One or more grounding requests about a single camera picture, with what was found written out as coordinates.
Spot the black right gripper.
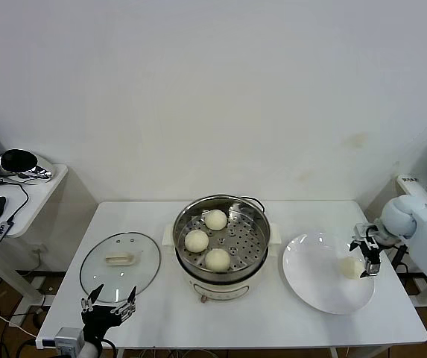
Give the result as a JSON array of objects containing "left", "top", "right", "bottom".
[{"left": 349, "top": 234, "right": 385, "bottom": 279}]

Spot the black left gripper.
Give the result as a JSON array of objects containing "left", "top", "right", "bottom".
[{"left": 80, "top": 284, "right": 138, "bottom": 340}]

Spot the white steamed baozi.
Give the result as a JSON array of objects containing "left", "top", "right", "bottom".
[
  {"left": 338, "top": 257, "right": 364, "bottom": 280},
  {"left": 184, "top": 229, "right": 210, "bottom": 254},
  {"left": 203, "top": 208, "right": 229, "bottom": 231},
  {"left": 204, "top": 248, "right": 232, "bottom": 272}
]

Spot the glass lid cream handle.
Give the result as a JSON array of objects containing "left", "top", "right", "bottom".
[{"left": 79, "top": 231, "right": 162, "bottom": 304}]

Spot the steel steamer pot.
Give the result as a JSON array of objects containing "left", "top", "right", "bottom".
[{"left": 162, "top": 222, "right": 283, "bottom": 304}]

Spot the stainless steel steamer basket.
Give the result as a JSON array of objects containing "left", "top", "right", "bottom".
[{"left": 172, "top": 193, "right": 272, "bottom": 275}]

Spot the black power adapter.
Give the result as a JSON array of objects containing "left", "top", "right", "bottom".
[{"left": 391, "top": 245, "right": 410, "bottom": 268}]

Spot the white round plate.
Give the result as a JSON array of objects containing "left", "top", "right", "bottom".
[{"left": 282, "top": 232, "right": 376, "bottom": 315}]

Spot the white side table with mouse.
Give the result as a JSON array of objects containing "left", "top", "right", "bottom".
[{"left": 0, "top": 163, "right": 98, "bottom": 303}]

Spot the small grey usb adapter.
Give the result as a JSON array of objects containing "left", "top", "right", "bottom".
[{"left": 0, "top": 219, "right": 15, "bottom": 244}]

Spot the chrome round device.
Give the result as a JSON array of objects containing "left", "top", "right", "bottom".
[{"left": 0, "top": 148, "right": 56, "bottom": 182}]

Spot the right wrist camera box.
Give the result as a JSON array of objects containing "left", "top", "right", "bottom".
[{"left": 352, "top": 222, "right": 376, "bottom": 239}]

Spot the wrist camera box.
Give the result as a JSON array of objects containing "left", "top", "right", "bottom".
[
  {"left": 36, "top": 327, "right": 86, "bottom": 351},
  {"left": 352, "top": 222, "right": 376, "bottom": 239}
]

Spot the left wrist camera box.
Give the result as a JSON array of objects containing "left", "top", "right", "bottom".
[{"left": 36, "top": 327, "right": 86, "bottom": 351}]

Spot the black pot power cable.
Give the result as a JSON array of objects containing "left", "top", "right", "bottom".
[{"left": 242, "top": 196, "right": 266, "bottom": 214}]

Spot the black desk cable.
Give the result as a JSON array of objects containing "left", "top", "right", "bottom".
[{"left": 0, "top": 175, "right": 41, "bottom": 224}]

